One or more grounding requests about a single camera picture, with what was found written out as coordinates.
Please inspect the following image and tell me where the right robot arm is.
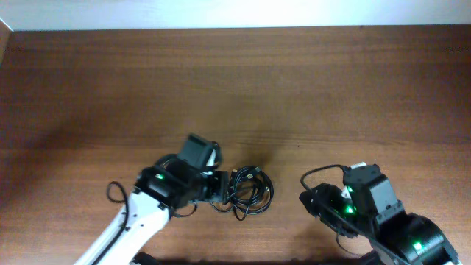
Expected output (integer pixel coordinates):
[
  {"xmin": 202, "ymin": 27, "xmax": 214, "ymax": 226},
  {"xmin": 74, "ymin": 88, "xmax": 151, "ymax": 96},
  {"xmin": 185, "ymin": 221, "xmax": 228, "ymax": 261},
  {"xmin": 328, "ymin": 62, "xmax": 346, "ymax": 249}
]
[{"xmin": 299, "ymin": 162, "xmax": 460, "ymax": 265}]

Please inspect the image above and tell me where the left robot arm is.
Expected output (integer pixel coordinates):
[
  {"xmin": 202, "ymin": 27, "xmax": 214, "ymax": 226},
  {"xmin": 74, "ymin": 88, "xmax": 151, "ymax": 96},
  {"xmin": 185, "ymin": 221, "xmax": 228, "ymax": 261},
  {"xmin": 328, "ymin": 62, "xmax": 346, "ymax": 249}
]
[{"xmin": 77, "ymin": 134, "xmax": 228, "ymax": 264}]

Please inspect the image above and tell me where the black USB cable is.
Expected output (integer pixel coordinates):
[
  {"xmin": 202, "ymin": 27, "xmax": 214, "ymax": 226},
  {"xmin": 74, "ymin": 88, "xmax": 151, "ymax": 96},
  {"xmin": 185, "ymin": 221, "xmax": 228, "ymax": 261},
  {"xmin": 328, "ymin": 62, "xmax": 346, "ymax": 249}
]
[{"xmin": 211, "ymin": 165, "xmax": 275, "ymax": 222}]

